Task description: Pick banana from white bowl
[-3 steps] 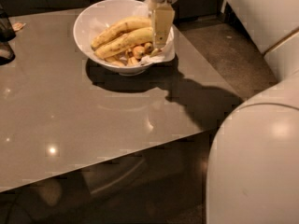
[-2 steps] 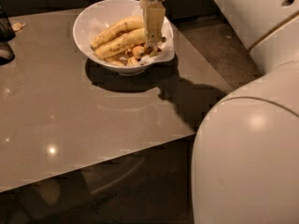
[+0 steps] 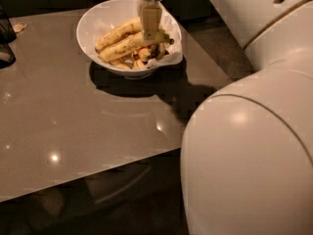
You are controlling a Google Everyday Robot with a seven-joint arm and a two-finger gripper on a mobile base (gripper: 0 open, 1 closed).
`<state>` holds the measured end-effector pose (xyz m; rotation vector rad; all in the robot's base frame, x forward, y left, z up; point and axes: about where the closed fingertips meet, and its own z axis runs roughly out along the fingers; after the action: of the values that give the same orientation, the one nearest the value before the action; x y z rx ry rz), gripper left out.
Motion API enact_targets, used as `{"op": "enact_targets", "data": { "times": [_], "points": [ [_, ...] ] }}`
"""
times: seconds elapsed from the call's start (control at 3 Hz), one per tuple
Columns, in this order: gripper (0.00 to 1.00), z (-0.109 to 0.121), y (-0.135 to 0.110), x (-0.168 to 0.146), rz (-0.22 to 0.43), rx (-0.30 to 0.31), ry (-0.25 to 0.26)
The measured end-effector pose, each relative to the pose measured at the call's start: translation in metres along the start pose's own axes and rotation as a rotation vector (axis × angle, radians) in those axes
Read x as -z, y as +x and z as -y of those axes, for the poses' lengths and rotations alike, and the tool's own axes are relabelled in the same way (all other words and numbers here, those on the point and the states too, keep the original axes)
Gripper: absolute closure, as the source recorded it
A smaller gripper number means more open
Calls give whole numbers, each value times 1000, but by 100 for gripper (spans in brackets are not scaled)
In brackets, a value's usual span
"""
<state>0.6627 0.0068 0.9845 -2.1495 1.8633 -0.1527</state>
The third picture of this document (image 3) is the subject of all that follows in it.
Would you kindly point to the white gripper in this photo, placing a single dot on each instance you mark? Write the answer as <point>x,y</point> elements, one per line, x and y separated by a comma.
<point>151,17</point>

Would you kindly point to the yellow banana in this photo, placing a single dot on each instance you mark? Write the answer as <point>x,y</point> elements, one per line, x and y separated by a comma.
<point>118,33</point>
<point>133,43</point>

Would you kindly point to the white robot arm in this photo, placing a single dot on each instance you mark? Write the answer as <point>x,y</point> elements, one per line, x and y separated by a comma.
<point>247,150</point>

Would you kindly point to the white paper bowl liner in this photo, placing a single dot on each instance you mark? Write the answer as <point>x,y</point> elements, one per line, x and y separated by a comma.
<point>172,30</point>

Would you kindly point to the white ceramic bowl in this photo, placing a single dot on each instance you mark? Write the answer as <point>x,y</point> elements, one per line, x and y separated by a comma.
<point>94,23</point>

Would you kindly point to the small banana at bowl bottom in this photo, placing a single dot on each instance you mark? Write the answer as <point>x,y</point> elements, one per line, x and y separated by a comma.
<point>120,64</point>

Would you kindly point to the small brown fruit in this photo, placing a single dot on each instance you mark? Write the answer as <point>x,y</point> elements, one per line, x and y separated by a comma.
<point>154,49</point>

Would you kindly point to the small peel scrap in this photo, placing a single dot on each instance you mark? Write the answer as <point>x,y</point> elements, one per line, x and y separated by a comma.
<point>19,27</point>

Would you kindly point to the black mesh container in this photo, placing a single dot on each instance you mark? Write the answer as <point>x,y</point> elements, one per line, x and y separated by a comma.
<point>7,35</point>

